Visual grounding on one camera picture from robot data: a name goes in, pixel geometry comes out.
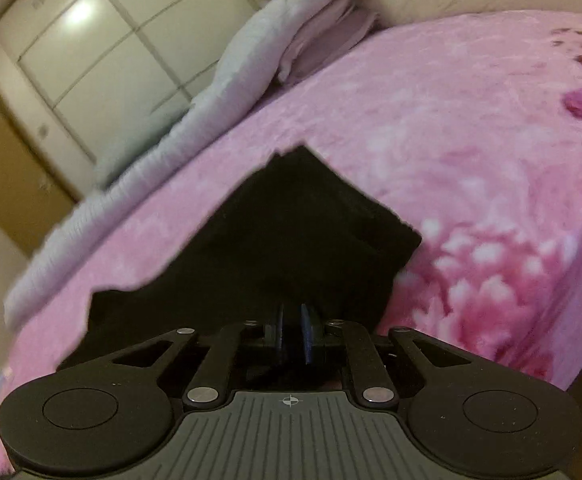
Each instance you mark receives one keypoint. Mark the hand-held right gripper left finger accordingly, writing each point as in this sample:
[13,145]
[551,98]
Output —
[277,332]

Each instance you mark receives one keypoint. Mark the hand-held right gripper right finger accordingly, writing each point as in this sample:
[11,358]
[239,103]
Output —
[307,332]

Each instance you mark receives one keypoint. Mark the black pants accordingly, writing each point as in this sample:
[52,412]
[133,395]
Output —
[296,240]

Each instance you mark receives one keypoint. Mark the pink floral blanket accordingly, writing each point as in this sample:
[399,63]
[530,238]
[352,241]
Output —
[446,135]

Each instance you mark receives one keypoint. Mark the grey ribbed quilt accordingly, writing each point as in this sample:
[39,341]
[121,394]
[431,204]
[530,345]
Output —
[251,60]

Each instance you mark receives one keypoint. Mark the folded purple bedsheet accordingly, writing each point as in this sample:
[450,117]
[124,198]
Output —
[321,40]

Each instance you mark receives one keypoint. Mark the brown wooden door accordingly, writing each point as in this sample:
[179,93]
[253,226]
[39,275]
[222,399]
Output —
[6,170]

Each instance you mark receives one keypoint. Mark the white wardrobe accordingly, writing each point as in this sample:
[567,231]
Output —
[96,35]

